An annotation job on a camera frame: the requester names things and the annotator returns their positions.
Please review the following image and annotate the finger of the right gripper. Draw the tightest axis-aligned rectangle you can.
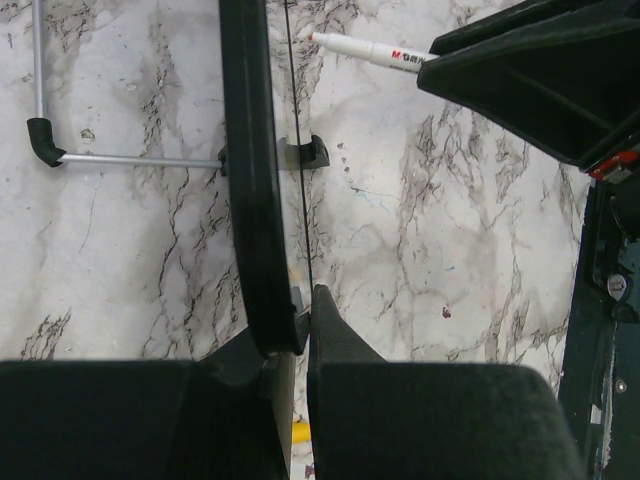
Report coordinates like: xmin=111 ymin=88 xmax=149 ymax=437
xmin=430 ymin=0 xmax=639 ymax=56

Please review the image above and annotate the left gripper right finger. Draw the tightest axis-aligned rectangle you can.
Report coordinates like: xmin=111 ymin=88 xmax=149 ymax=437
xmin=307 ymin=285 xmax=586 ymax=479

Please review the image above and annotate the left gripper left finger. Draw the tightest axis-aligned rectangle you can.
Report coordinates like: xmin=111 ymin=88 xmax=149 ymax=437
xmin=1 ymin=331 xmax=293 ymax=479

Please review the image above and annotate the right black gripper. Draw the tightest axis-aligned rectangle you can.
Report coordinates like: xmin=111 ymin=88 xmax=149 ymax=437
xmin=417 ymin=37 xmax=640 ymax=184

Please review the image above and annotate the yellow marker cap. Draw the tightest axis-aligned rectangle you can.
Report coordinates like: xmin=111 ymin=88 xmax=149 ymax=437
xmin=292 ymin=421 xmax=311 ymax=444

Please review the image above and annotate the white marker pen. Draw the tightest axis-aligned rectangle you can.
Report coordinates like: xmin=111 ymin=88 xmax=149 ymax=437
xmin=308 ymin=32 xmax=437 ymax=73

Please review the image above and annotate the black framed whiteboard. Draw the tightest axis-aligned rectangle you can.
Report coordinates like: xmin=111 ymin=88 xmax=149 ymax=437
xmin=27 ymin=1 xmax=309 ymax=357

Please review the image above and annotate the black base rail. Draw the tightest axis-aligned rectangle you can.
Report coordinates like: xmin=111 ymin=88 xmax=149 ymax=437
xmin=558 ymin=184 xmax=639 ymax=479

